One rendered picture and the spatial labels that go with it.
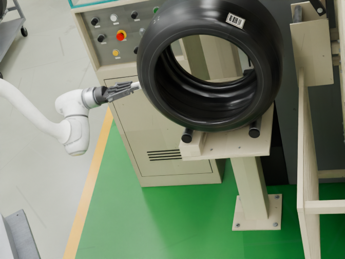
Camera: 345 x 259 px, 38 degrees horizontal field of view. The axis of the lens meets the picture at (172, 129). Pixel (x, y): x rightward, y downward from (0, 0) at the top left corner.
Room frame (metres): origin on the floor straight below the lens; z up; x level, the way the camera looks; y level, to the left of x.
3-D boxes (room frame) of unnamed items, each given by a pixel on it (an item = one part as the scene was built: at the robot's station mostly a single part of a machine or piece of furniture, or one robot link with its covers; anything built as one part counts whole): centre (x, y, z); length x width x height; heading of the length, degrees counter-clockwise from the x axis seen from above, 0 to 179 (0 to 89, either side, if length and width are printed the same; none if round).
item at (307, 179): (1.43, -0.46, 0.65); 0.90 x 0.02 x 0.70; 157
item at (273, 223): (2.01, -0.32, 0.01); 0.27 x 0.27 x 0.02; 67
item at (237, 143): (1.77, -0.24, 0.80); 0.37 x 0.36 x 0.02; 67
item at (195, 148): (1.82, -0.11, 0.83); 0.36 x 0.09 x 0.06; 157
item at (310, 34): (1.82, -0.67, 1.05); 0.20 x 0.15 x 0.30; 157
